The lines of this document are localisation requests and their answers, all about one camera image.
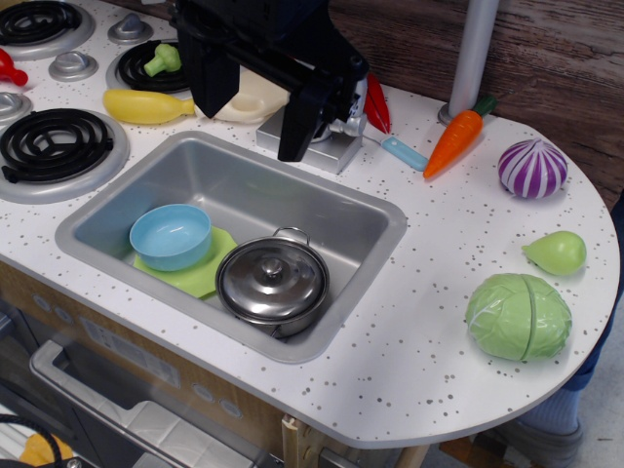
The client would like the small steel pot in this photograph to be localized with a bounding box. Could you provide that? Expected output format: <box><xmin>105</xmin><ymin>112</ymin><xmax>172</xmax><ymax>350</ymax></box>
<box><xmin>214</xmin><ymin>226</ymin><xmax>332</xmax><ymax>339</ymax></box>

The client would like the silver stove knob upper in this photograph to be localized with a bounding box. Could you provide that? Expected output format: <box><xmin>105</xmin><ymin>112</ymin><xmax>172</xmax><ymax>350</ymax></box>
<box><xmin>107</xmin><ymin>13</ymin><xmax>154</xmax><ymax>45</ymax></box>

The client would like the front left black burner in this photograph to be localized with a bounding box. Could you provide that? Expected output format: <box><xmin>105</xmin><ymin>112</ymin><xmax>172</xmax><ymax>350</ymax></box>
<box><xmin>1</xmin><ymin>108</ymin><xmax>130</xmax><ymax>205</ymax></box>

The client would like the rear left black burner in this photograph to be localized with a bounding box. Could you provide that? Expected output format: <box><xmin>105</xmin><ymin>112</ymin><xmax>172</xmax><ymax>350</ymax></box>
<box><xmin>1</xmin><ymin>1</ymin><xmax>96</xmax><ymax>61</ymax></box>

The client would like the red toy bottle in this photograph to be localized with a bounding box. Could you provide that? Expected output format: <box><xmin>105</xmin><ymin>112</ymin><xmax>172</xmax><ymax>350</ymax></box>
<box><xmin>0</xmin><ymin>49</ymin><xmax>28</xmax><ymax>87</ymax></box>

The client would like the yellow object with black cable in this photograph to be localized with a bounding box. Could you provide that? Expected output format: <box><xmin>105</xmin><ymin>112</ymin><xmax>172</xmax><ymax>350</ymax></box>
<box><xmin>1</xmin><ymin>413</ymin><xmax>86</xmax><ymax>468</ymax></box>

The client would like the blue handled toy utensil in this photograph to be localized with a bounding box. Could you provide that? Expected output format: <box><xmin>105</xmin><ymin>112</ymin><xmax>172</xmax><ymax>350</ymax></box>
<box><xmin>364</xmin><ymin>136</ymin><xmax>429</xmax><ymax>173</ymax></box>

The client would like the cream plastic toy food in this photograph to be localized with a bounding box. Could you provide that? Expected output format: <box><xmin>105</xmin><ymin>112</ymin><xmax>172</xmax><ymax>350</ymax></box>
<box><xmin>214</xmin><ymin>67</ymin><xmax>290</xmax><ymax>123</ymax></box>

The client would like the red toy chili pepper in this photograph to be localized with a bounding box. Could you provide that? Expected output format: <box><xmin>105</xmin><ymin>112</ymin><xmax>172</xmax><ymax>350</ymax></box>
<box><xmin>365</xmin><ymin>73</ymin><xmax>391</xmax><ymax>135</ymax></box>

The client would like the green toy broccoli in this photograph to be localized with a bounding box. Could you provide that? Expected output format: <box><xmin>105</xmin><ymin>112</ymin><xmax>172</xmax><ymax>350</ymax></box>
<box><xmin>143</xmin><ymin>43</ymin><xmax>181</xmax><ymax>77</ymax></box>

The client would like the silver stove knob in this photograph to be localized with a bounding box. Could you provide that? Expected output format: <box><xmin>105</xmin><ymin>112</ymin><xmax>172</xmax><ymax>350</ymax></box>
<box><xmin>107</xmin><ymin>13</ymin><xmax>154</xmax><ymax>45</ymax></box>
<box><xmin>48</xmin><ymin>51</ymin><xmax>98</xmax><ymax>82</ymax></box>
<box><xmin>0</xmin><ymin>92</ymin><xmax>33</xmax><ymax>127</ymax></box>

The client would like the green toy cabbage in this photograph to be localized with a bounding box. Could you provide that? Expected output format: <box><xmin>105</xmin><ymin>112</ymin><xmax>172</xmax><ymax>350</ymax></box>
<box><xmin>465</xmin><ymin>273</ymin><xmax>572</xmax><ymax>362</ymax></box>

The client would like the silver stove knob middle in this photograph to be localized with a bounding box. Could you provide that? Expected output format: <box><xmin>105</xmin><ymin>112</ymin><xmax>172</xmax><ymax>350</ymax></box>
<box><xmin>48</xmin><ymin>51</ymin><xmax>98</xmax><ymax>82</ymax></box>

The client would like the rear right black burner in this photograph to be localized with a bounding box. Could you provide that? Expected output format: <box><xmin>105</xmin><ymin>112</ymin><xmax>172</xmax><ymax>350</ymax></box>
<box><xmin>106</xmin><ymin>40</ymin><xmax>190</xmax><ymax>95</ymax></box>

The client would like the grey metal pole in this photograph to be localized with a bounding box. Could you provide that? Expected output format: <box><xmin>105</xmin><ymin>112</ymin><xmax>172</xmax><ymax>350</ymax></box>
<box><xmin>438</xmin><ymin>0</ymin><xmax>499</xmax><ymax>126</ymax></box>

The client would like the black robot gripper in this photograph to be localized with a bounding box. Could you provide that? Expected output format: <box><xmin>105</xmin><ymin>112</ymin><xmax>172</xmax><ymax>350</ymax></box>
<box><xmin>173</xmin><ymin>1</ymin><xmax>369</xmax><ymax>162</ymax></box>

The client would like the silver toy faucet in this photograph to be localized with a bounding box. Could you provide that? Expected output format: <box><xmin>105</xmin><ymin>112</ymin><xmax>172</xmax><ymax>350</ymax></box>
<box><xmin>256</xmin><ymin>79</ymin><xmax>368</xmax><ymax>174</ymax></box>

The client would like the black burner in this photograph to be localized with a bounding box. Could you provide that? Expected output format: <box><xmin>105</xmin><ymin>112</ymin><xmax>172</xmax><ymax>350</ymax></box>
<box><xmin>1</xmin><ymin>108</ymin><xmax>130</xmax><ymax>205</ymax></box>
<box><xmin>106</xmin><ymin>40</ymin><xmax>190</xmax><ymax>95</ymax></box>
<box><xmin>1</xmin><ymin>1</ymin><xmax>96</xmax><ymax>61</ymax></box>

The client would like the light blue plastic bowl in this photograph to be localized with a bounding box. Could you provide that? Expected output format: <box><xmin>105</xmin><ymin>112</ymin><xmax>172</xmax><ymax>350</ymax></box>
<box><xmin>129</xmin><ymin>204</ymin><xmax>213</xmax><ymax>272</ymax></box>

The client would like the steel pot lid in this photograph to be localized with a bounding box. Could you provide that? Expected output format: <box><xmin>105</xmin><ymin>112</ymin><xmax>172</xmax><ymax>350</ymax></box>
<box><xmin>216</xmin><ymin>237</ymin><xmax>329</xmax><ymax>324</ymax></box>

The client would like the light green toy pear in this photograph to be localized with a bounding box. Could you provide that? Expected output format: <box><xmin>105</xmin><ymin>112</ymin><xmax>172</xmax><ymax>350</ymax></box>
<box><xmin>522</xmin><ymin>231</ymin><xmax>587</xmax><ymax>276</ymax></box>

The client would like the yellow toy banana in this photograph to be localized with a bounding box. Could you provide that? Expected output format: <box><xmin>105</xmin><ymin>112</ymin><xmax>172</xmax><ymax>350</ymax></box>
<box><xmin>102</xmin><ymin>89</ymin><xmax>195</xmax><ymax>125</ymax></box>

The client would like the purple striped toy onion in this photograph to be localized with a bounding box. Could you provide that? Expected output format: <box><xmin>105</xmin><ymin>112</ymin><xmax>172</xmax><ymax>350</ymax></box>
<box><xmin>497</xmin><ymin>137</ymin><xmax>567</xmax><ymax>199</ymax></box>

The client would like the green plastic plate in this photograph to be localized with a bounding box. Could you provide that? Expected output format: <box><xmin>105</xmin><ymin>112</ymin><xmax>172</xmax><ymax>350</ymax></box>
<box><xmin>133</xmin><ymin>227</ymin><xmax>237</xmax><ymax>298</ymax></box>

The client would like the orange toy carrot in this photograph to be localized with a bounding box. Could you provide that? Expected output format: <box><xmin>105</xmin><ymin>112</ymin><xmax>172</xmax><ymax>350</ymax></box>
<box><xmin>423</xmin><ymin>96</ymin><xmax>498</xmax><ymax>179</ymax></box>

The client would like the silver stove knob left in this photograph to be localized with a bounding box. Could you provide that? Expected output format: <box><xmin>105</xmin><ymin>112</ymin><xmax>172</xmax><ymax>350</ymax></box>
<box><xmin>0</xmin><ymin>92</ymin><xmax>33</xmax><ymax>127</ymax></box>

